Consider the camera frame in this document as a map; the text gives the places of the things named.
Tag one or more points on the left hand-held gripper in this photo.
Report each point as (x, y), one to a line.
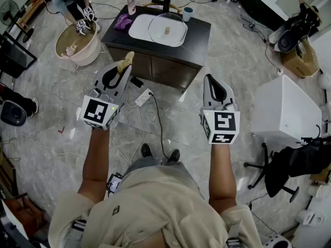
(99, 112)

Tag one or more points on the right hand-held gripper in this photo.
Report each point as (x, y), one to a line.
(225, 124)

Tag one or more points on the beige food piece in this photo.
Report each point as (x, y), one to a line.
(126, 59)

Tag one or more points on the clear glass bowl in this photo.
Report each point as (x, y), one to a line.
(167, 30)

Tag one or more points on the person's left forearm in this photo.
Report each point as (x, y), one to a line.
(95, 159)

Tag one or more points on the person's right forearm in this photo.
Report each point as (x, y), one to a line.
(222, 174)

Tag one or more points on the black power adapter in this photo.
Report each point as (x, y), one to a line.
(136, 81)

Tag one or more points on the white power strip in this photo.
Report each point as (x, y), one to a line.
(143, 98)

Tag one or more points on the dark vanity cabinet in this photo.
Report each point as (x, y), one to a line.
(155, 63)

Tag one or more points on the pink toy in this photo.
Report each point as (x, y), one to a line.
(69, 51)

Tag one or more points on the white sink basin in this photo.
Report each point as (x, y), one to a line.
(138, 27)

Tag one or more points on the purple cloth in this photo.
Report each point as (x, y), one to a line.
(122, 22)

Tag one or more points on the white cabinet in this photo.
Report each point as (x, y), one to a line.
(284, 107)

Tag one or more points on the person's black right shoe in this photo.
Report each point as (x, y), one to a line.
(174, 155)

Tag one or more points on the person's black shoe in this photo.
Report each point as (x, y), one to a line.
(174, 155)
(146, 150)

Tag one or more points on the pink soap bottle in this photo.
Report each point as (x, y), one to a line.
(131, 5)

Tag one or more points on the person's black left shoe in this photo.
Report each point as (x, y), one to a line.
(146, 150)

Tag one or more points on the floral chair cushion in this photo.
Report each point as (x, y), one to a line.
(155, 6)

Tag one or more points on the grey cup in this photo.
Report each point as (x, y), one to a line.
(187, 15)

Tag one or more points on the black and white helmet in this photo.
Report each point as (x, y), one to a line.
(287, 41)

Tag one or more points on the cardboard box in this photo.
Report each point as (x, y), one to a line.
(301, 63)

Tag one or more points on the person's grey trousers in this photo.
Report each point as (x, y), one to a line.
(144, 163)

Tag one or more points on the black faucet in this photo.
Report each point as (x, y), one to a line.
(165, 4)

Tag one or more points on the wooden chair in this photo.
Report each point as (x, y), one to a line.
(177, 8)

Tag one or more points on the black curved counter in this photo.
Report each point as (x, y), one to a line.
(261, 6)

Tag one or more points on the black office chair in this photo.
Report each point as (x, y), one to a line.
(284, 169)

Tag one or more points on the black framed screen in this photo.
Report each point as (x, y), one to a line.
(15, 55)

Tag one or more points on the black hip device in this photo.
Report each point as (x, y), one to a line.
(115, 183)

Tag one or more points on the dark round appliance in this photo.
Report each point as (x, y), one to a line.
(11, 114)

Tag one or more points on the black bag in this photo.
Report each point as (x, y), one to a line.
(307, 17)

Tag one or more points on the black standing fan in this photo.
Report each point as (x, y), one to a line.
(9, 10)

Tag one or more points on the person's beige shirt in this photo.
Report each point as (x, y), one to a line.
(155, 203)

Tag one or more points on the white appliance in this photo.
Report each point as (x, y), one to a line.
(307, 217)

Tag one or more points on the white and black headset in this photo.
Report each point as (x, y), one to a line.
(278, 241)

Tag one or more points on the brown wooden cabinet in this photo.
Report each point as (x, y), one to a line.
(23, 216)

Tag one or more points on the white wall plug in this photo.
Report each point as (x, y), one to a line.
(280, 72)

